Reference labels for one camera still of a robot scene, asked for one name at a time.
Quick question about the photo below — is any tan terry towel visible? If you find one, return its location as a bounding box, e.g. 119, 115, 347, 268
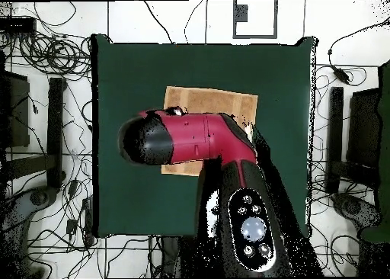
160, 85, 259, 177

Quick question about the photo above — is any dark green table cloth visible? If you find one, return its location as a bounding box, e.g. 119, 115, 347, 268
91, 34, 318, 239

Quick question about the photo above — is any black power strip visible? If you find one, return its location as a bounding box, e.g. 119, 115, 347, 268
82, 196, 94, 246

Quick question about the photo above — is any black stand bar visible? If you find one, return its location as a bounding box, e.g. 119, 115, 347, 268
5, 77, 66, 188
325, 86, 379, 194

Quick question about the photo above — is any dark wheeled stand foot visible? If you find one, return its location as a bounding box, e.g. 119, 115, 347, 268
331, 193, 382, 231
1, 185, 59, 229

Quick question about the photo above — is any black power adapter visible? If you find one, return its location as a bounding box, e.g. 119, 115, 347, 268
333, 66, 350, 85

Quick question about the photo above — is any black panel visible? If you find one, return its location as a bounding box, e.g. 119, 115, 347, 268
347, 88, 382, 170
0, 71, 30, 148

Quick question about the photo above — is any green cloth sheet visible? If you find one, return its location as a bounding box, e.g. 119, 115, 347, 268
360, 60, 390, 243

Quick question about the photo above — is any black box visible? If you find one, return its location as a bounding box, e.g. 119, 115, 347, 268
0, 16, 37, 34

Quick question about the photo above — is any grey square frame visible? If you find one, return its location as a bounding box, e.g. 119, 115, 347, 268
232, 0, 279, 40

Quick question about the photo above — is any black cable coil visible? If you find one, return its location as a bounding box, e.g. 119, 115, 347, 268
18, 31, 92, 79

